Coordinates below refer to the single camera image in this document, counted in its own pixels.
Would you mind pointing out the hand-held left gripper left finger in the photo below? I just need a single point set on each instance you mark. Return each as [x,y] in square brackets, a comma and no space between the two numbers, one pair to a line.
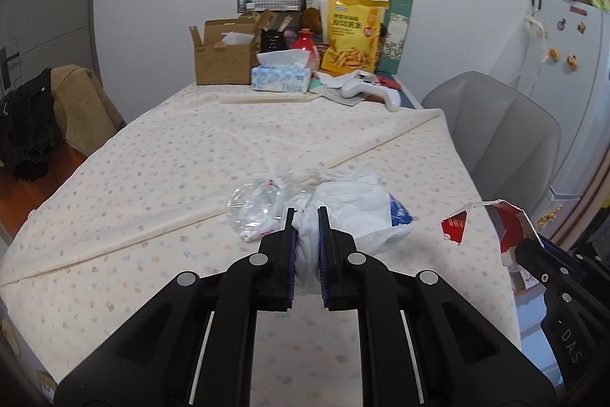
[290,273]

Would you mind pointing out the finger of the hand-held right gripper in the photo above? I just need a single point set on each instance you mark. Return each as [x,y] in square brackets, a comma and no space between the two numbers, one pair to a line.
[543,268]
[555,245]

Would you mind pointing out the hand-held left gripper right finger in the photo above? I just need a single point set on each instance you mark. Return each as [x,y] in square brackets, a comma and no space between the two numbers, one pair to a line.
[324,273]

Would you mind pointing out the red torn wrapper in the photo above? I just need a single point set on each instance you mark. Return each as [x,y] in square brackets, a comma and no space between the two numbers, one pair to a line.
[507,226]

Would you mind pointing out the white plastic bag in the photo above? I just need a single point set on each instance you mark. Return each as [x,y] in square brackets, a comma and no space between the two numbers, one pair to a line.
[352,206]

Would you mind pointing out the clear plastic wrapper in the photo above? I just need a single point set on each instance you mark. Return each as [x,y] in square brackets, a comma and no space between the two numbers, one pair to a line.
[252,206]

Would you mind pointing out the blue tissue packet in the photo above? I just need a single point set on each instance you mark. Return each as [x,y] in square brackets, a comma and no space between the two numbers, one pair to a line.
[400,216]

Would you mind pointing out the gold figure fridge magnets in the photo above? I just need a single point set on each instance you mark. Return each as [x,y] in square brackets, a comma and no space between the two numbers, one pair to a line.
[549,217]

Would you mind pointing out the grey chair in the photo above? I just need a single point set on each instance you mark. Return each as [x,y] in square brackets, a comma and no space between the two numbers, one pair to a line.
[500,125]

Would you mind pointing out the dotted cream tablecloth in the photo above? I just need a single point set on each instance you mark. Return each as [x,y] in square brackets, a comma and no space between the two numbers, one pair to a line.
[167,159]

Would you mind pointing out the white fridge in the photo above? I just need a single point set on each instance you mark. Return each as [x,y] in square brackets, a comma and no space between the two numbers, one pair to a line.
[586,78]

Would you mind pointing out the translucent hanging bag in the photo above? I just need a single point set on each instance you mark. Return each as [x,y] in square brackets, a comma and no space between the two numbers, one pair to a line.
[524,63]

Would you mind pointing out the duck fridge magnet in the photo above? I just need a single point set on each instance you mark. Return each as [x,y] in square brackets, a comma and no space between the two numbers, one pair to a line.
[572,62]

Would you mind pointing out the white game controller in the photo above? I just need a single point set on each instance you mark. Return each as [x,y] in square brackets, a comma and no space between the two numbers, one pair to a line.
[362,87]

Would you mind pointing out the burger fridge magnet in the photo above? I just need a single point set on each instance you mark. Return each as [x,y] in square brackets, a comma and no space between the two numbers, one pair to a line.
[553,53]

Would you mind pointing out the blue tissue box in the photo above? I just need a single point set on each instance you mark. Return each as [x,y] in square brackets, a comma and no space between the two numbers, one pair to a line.
[281,80]

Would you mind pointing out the open cardboard box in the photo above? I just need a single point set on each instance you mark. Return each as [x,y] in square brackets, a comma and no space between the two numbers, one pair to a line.
[221,63]

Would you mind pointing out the red vase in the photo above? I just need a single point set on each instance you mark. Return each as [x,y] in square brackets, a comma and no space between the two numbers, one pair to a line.
[305,41]

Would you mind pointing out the black pen holder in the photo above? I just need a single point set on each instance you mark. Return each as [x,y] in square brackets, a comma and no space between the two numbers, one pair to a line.
[274,41]

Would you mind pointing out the yellow snack bag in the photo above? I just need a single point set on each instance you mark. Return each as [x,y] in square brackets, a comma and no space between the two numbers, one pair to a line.
[352,35]

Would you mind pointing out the tall green box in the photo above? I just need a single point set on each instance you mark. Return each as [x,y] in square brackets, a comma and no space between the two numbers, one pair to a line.
[398,35]

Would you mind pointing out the brown plush toy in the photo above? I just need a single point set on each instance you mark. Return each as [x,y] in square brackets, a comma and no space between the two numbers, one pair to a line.
[312,18]

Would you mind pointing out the brown armchair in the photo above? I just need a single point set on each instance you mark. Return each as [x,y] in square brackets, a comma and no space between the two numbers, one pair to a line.
[86,111]

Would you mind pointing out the black clothing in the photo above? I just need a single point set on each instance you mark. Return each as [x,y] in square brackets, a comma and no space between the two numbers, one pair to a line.
[28,125]

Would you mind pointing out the grey door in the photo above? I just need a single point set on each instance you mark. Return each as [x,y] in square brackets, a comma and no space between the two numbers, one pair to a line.
[47,16]

